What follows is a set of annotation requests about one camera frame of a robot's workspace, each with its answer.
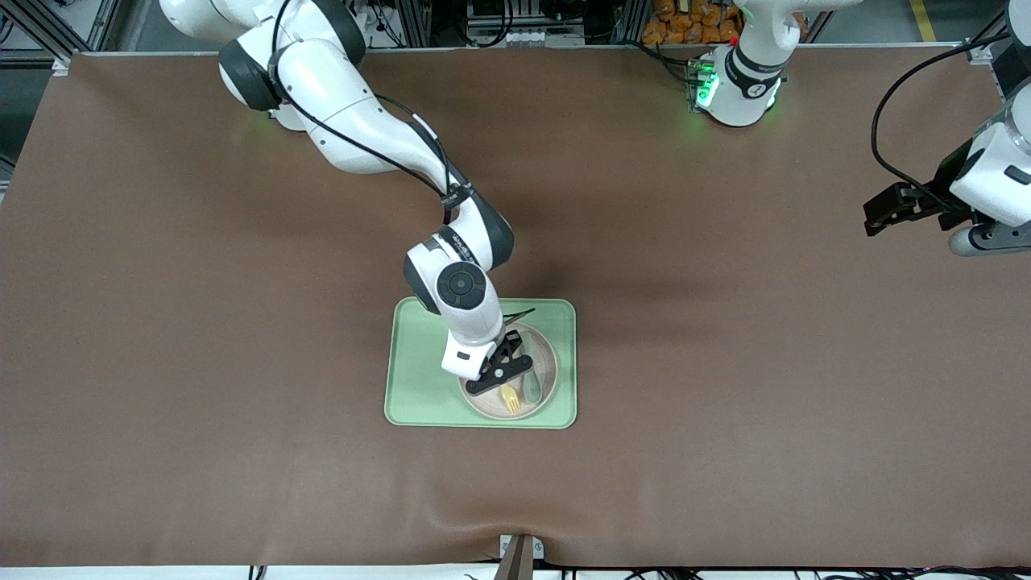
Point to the green plastic spoon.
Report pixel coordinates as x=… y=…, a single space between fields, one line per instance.
x=532 y=391

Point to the metal bracket with wooden post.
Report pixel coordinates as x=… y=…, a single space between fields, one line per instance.
x=521 y=557

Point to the light green rectangular tray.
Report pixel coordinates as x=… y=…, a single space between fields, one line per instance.
x=419 y=387

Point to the brown table cover mat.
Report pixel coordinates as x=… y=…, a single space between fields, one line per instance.
x=161 y=362

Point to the white power strip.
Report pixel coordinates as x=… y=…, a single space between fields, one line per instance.
x=503 y=38

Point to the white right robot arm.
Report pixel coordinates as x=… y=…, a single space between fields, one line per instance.
x=338 y=97

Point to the round beige plate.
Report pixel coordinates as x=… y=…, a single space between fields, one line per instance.
x=544 y=354

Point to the silver table corner bracket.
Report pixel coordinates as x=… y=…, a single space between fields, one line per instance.
x=980 y=54
x=61 y=64

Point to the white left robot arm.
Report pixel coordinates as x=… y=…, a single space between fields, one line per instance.
x=749 y=72

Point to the orange packaged goods pile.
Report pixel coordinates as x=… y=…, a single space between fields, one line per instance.
x=685 y=20

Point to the yellow plastic fork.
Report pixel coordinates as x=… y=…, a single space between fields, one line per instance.
x=511 y=399

